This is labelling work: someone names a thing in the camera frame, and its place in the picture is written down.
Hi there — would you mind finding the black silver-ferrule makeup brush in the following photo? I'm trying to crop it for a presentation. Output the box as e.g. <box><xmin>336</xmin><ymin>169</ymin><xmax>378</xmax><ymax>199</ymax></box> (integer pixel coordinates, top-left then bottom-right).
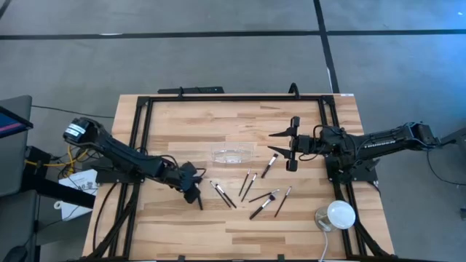
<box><xmin>209</xmin><ymin>180</ymin><xmax>232</xmax><ymax>210</ymax></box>
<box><xmin>215</xmin><ymin>183</ymin><xmax>238</xmax><ymax>210</ymax></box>
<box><xmin>240</xmin><ymin>172</ymin><xmax>258</xmax><ymax>203</ymax></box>

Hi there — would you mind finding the clear acrylic organizer container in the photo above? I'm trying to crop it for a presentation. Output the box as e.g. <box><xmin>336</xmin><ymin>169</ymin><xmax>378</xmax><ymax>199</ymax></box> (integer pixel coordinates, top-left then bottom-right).
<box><xmin>210</xmin><ymin>141</ymin><xmax>256</xmax><ymax>164</ymax></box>

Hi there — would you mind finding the black power strip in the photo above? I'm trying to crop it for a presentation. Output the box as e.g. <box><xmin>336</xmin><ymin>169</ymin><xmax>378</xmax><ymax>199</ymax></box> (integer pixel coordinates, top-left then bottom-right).
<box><xmin>157</xmin><ymin>86</ymin><xmax>226</xmax><ymax>95</ymax></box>

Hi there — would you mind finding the large-head black makeup brush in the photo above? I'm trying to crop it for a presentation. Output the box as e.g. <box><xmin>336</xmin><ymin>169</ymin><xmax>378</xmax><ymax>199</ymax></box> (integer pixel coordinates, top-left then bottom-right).
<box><xmin>248</xmin><ymin>194</ymin><xmax>277</xmax><ymax>221</ymax></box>
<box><xmin>260</xmin><ymin>153</ymin><xmax>280</xmax><ymax>180</ymax></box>

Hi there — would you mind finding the computer monitor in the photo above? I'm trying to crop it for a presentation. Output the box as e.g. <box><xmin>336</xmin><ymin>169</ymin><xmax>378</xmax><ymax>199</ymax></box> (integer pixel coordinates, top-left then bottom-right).
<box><xmin>0</xmin><ymin>105</ymin><xmax>35</xmax><ymax>140</ymax></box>

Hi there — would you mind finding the black floor cable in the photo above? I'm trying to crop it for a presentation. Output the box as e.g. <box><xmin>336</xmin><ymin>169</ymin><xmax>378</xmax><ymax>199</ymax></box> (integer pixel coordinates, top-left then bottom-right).
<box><xmin>31</xmin><ymin>104</ymin><xmax>116</xmax><ymax>120</ymax></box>

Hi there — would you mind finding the thin black makeup brush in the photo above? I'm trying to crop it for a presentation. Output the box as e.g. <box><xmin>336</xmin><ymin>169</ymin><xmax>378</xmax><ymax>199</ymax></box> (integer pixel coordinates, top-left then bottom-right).
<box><xmin>238</xmin><ymin>167</ymin><xmax>253</xmax><ymax>198</ymax></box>
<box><xmin>248</xmin><ymin>188</ymin><xmax>281</xmax><ymax>204</ymax></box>
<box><xmin>273</xmin><ymin>186</ymin><xmax>293</xmax><ymax>219</ymax></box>

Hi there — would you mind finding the black aluminium table frame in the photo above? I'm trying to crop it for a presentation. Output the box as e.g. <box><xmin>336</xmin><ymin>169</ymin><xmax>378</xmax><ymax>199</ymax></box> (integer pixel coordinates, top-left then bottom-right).
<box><xmin>86</xmin><ymin>93</ymin><xmax>393</xmax><ymax>262</ymax></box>

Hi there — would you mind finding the white paper sheet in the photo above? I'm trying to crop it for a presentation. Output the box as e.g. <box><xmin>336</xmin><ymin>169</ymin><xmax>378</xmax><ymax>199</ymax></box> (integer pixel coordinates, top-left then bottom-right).
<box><xmin>57</xmin><ymin>168</ymin><xmax>100</xmax><ymax>198</ymax></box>
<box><xmin>53</xmin><ymin>197</ymin><xmax>91</xmax><ymax>222</ymax></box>

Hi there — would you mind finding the white dome table lamp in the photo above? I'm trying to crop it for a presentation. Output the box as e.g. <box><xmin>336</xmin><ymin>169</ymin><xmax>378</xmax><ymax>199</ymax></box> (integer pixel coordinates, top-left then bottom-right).
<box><xmin>314</xmin><ymin>199</ymin><xmax>358</xmax><ymax>233</ymax></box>

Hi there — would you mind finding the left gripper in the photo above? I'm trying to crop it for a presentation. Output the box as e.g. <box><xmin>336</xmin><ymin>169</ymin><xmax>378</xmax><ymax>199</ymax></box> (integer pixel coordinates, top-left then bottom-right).
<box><xmin>177</xmin><ymin>162</ymin><xmax>204</xmax><ymax>211</ymax></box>

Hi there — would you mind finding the white lamp cable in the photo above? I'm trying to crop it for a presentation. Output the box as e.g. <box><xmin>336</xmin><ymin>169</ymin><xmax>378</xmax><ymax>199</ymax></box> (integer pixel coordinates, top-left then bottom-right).
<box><xmin>318</xmin><ymin>229</ymin><xmax>331</xmax><ymax>262</ymax></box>

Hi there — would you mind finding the yellow cable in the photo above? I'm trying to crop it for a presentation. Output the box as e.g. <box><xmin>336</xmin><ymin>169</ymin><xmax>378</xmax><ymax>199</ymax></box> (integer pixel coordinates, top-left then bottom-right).
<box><xmin>24</xmin><ymin>144</ymin><xmax>89</xmax><ymax>172</ymax></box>

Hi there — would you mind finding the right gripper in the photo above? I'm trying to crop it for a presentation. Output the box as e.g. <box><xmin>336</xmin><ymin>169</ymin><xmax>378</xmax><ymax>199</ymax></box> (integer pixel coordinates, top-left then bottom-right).
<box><xmin>267</xmin><ymin>116</ymin><xmax>312</xmax><ymax>172</ymax></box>

